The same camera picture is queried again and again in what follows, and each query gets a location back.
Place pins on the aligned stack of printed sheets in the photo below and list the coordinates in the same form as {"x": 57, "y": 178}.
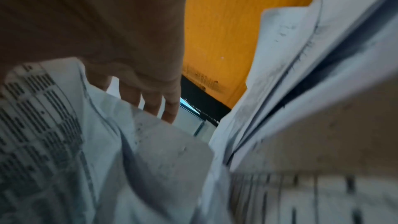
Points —
{"x": 46, "y": 144}

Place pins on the pile of printed papers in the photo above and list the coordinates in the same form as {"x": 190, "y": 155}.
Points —
{"x": 311, "y": 119}

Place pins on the person's right hand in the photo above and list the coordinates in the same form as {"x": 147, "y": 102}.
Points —
{"x": 93, "y": 21}

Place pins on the orange cardboard panel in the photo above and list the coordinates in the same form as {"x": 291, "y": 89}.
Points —
{"x": 224, "y": 21}

